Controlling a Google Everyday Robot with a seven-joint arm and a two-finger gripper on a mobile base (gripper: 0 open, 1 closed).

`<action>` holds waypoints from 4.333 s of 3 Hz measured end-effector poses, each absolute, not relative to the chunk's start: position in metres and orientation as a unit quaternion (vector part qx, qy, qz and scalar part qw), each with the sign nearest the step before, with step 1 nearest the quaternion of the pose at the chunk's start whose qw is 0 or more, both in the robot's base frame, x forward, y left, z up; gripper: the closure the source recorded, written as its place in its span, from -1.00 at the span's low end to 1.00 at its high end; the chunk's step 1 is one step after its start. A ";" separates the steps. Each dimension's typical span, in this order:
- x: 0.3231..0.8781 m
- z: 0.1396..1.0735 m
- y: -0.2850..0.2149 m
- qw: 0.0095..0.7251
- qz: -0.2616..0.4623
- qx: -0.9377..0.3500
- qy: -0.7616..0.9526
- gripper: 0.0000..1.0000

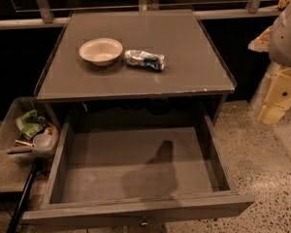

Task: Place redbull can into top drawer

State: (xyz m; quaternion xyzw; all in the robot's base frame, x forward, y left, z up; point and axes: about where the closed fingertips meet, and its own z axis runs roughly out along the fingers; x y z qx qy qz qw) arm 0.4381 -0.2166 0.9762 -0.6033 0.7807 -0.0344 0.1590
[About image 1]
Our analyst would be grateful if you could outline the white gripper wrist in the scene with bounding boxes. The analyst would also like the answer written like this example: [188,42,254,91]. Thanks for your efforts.
[248,1,291,125]

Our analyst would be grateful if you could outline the crushed silver redbull can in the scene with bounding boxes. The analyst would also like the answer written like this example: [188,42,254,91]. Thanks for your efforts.
[124,50,165,71]

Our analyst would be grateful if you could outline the grey cabinet with top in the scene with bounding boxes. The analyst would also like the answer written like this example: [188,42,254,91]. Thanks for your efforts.
[33,9,238,131]

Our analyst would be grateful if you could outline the open grey top drawer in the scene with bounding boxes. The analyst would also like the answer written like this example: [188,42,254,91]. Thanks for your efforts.
[23,116,254,230]

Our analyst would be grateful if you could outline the metal drawer knob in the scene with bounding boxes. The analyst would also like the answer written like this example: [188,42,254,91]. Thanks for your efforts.
[140,216,148,227]

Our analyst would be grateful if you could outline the white support pole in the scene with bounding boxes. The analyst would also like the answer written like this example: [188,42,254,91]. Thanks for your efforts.
[249,61,280,114]

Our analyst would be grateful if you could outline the yellow object on ledge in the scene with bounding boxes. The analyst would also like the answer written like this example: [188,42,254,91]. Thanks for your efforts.
[277,0,291,11]

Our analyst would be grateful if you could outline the white paper bowl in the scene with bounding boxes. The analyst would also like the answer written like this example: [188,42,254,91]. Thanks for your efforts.
[79,38,123,66]

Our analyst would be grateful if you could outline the clear plastic cup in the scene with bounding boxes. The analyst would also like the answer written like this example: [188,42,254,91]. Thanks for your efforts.
[33,134,51,148]

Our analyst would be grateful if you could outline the clear plastic bin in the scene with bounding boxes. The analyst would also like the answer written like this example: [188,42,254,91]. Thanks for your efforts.
[0,97,59,162]

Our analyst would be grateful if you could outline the green snack bag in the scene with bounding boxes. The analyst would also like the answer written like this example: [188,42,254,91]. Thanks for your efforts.
[15,110,44,140]

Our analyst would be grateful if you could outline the black floor bar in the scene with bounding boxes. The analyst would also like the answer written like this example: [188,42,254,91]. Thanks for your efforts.
[6,158,41,233]

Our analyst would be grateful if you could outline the metal railing frame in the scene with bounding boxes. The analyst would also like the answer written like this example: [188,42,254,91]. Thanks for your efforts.
[0,0,291,31]

